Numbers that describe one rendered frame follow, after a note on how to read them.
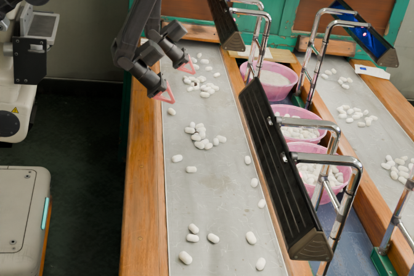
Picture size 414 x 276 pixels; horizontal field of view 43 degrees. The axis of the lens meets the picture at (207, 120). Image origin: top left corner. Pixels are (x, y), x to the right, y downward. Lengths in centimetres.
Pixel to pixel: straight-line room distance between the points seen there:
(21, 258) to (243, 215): 86
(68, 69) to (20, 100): 172
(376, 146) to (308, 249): 115
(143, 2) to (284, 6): 115
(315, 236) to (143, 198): 66
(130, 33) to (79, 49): 187
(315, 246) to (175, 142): 93
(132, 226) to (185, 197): 22
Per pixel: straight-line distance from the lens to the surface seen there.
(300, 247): 94
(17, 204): 222
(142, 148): 168
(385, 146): 208
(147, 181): 153
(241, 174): 167
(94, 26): 341
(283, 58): 254
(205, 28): 253
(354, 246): 164
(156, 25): 201
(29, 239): 207
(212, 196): 156
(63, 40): 346
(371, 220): 168
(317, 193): 137
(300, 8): 264
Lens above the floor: 168
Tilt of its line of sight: 29 degrees down
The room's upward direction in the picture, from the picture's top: 10 degrees clockwise
